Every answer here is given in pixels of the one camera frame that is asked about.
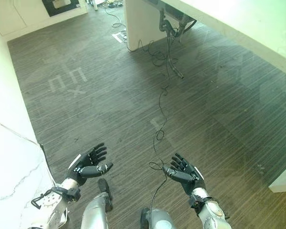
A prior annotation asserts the silver left robot leg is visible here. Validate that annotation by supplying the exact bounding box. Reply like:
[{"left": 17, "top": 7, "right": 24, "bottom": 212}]
[{"left": 81, "top": 178, "right": 113, "bottom": 229}]

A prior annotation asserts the black under-counter pipe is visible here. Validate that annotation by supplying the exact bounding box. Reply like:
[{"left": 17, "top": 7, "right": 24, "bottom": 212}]
[{"left": 158, "top": 6, "right": 198, "bottom": 39}]

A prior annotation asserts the black cable bundle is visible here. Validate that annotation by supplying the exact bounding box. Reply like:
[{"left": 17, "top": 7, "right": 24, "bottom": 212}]
[{"left": 102, "top": 0, "right": 128, "bottom": 45}]

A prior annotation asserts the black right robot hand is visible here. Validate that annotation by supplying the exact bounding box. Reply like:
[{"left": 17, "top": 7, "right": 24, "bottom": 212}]
[{"left": 162, "top": 153, "right": 206, "bottom": 197}]

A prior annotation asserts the white cabinet with black panel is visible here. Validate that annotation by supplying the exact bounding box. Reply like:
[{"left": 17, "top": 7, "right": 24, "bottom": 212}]
[{"left": 0, "top": 0, "right": 89, "bottom": 37}]

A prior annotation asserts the thin black floor cable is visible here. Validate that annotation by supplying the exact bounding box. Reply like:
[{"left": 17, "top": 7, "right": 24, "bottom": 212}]
[{"left": 127, "top": 38, "right": 179, "bottom": 210}]

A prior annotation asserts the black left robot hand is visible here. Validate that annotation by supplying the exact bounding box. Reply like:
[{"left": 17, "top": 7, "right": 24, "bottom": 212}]
[{"left": 64, "top": 142, "right": 114, "bottom": 187}]

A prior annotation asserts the silver robot leg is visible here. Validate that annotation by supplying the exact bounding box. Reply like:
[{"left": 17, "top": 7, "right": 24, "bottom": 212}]
[
  {"left": 140, "top": 207, "right": 178, "bottom": 229},
  {"left": 81, "top": 178, "right": 113, "bottom": 229}
]

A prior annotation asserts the white marble counter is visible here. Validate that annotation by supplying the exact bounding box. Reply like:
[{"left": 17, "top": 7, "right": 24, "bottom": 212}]
[{"left": 0, "top": 22, "right": 56, "bottom": 229}]

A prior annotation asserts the black corrugated drain hose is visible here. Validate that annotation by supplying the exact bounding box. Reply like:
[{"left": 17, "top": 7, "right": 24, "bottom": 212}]
[{"left": 165, "top": 31, "right": 184, "bottom": 80}]

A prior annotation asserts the silver right robot leg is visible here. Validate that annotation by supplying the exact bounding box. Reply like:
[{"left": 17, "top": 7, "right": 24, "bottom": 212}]
[{"left": 140, "top": 207, "right": 178, "bottom": 229}]

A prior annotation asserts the white kitchen island counter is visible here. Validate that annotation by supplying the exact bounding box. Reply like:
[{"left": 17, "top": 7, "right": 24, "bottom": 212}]
[{"left": 123, "top": 0, "right": 286, "bottom": 79}]

